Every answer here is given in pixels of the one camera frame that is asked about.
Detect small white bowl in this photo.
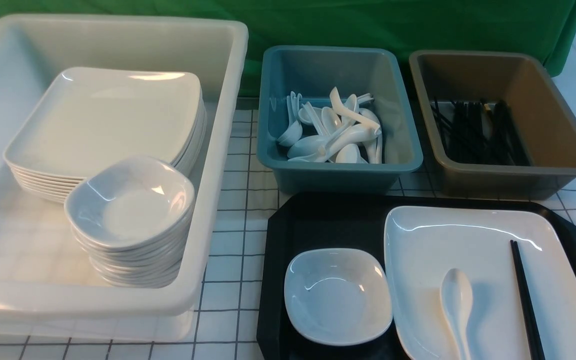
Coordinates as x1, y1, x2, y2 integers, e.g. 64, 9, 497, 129
283, 248, 393, 347

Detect pile of black chopsticks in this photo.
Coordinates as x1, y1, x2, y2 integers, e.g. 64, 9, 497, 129
430, 98, 533, 167

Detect black serving tray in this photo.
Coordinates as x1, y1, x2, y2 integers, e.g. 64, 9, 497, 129
256, 193, 576, 360

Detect stack of white bowls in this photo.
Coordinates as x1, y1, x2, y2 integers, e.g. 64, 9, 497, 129
64, 156, 195, 289

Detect brown plastic bin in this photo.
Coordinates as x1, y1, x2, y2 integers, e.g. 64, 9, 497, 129
409, 50, 576, 200

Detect stack of white square plates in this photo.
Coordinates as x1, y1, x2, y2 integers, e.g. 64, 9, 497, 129
3, 67, 207, 203

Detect large white plastic tub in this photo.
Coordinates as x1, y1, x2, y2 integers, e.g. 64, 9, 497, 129
0, 14, 249, 344

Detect teal plastic bin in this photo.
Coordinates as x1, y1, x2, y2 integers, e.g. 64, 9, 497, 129
256, 45, 424, 195

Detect white square rice plate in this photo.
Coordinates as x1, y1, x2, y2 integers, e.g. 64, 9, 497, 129
384, 206, 576, 360

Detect black chopstick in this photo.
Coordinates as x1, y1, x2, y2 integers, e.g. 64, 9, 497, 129
509, 240, 546, 360

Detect pile of white spoons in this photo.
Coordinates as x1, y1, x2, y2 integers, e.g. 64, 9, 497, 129
275, 88, 384, 164

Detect green backdrop cloth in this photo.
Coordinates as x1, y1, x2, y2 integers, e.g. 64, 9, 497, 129
0, 0, 576, 97

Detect white ceramic spoon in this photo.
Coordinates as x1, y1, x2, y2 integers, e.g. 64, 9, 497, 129
439, 268, 474, 360

